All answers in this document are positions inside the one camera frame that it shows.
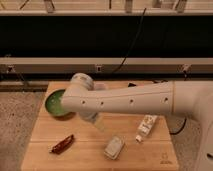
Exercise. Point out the clear plastic bottle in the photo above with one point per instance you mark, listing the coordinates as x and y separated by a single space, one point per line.
145 127

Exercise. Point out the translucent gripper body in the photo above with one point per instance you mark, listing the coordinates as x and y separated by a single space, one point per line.
98 123

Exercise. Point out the green ceramic bowl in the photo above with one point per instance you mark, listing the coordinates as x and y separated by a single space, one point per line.
53 104

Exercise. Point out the clear plastic cup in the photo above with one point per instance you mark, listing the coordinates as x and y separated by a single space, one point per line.
100 86

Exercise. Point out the dried red chili pepper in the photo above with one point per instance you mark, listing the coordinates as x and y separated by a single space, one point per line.
62 145

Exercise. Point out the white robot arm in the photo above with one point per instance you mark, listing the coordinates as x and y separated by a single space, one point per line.
193 99

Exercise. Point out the white wall outlet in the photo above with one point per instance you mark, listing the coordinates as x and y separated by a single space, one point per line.
99 69

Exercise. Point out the black smartphone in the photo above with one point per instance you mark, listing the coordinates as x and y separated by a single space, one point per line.
131 85

